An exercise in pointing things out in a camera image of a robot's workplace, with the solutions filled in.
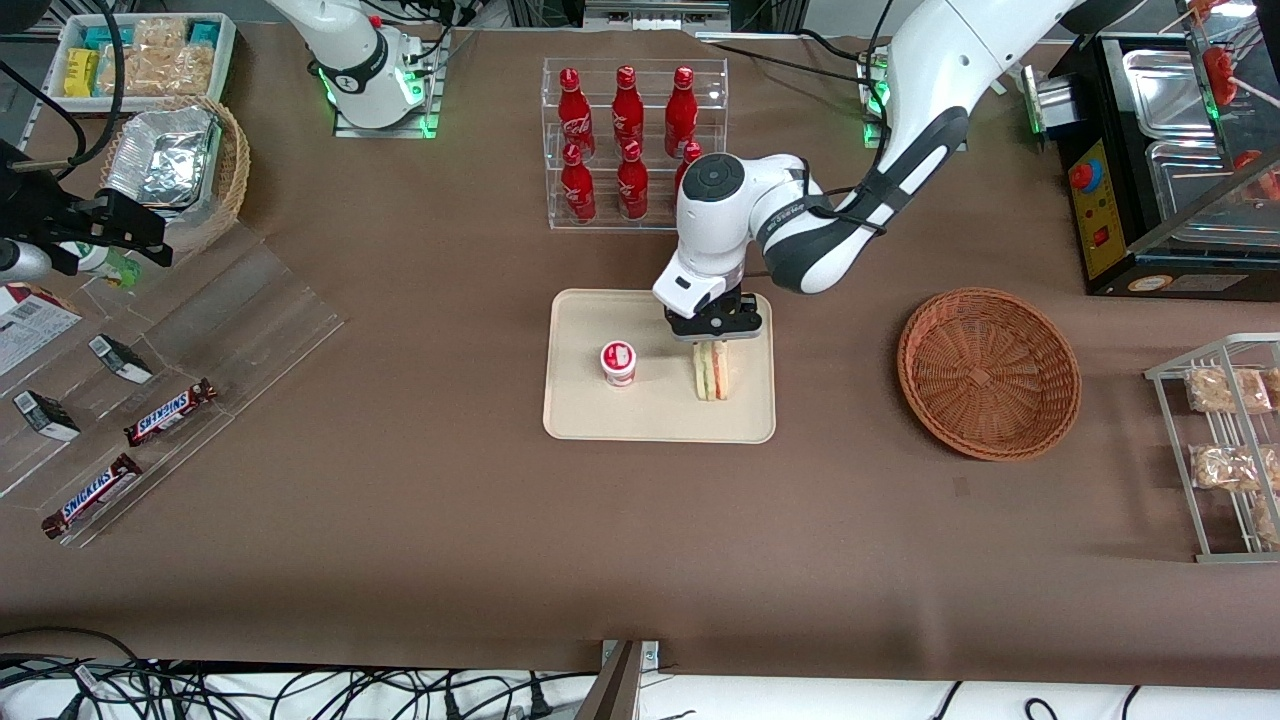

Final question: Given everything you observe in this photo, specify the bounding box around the white printed paper box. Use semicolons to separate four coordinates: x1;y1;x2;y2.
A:
0;283;83;378

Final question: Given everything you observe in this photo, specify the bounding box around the grey wire rack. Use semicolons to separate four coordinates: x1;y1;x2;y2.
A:
1145;333;1280;565

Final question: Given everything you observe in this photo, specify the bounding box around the small green label bottle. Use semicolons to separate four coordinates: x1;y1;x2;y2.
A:
57;242;144;292

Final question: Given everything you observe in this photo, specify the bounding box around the clear acrylic bottle rack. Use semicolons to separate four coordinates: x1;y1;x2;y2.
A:
542;57;730;234

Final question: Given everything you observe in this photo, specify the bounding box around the black table cable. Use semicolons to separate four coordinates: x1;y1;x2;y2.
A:
697;30;869;87

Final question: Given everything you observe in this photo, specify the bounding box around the metal table edge bracket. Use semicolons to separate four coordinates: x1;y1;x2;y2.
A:
580;639;662;720

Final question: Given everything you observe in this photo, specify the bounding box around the brown round wicker basket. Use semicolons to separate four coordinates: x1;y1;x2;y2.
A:
897;288;1083;463

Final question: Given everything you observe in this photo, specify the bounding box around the silver foil tray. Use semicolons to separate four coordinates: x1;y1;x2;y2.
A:
104;105;222;212

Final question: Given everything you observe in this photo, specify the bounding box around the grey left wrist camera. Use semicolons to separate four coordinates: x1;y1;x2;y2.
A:
667;294;765;345

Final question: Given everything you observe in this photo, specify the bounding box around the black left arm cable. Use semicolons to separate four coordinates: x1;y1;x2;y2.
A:
798;0;898;237

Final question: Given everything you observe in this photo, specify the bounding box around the clear acrylic display shelf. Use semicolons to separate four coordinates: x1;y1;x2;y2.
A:
0;218;349;549

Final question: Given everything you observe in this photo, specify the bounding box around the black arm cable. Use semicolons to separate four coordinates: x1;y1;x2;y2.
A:
0;0;127;186
798;0;898;237

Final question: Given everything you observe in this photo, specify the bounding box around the black cable tangle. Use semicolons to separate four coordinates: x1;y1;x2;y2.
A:
0;627;601;720

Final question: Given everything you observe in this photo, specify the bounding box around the tan wicker basket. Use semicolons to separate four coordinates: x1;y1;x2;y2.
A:
100;95;251;257

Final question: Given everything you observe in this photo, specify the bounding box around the small black white box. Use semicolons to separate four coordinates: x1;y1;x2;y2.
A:
88;334;154;385
12;390;81;443

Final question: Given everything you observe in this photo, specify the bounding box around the brown table cover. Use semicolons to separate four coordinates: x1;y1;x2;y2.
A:
0;20;1280;691

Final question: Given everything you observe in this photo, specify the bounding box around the white plastic snack bin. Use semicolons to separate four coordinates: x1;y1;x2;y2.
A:
45;13;238;117

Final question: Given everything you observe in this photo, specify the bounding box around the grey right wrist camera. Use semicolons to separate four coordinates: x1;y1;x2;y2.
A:
0;239;54;285

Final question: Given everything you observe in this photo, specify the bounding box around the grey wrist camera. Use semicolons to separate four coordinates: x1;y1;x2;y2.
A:
0;239;54;285
667;294;765;345

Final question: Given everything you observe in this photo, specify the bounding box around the triangle sandwich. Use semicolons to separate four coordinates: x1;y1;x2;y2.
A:
692;340;732;404

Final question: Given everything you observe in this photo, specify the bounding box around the black food warmer appliance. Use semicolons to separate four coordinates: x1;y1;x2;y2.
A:
1020;0;1280;299

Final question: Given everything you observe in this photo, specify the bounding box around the beige plastic tray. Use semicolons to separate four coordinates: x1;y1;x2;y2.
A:
543;289;777;444

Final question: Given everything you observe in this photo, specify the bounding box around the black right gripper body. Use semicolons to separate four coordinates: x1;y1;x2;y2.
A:
0;140;78;277

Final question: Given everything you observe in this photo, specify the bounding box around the clear bag of crackers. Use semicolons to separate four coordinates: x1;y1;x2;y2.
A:
134;17;189;53
98;44;217;98

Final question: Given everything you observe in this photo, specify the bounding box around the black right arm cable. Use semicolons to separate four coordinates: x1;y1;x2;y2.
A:
0;0;127;186

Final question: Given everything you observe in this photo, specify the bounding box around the snickers chocolate bar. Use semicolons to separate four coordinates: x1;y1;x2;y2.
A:
41;453;143;540
124;378;219;447

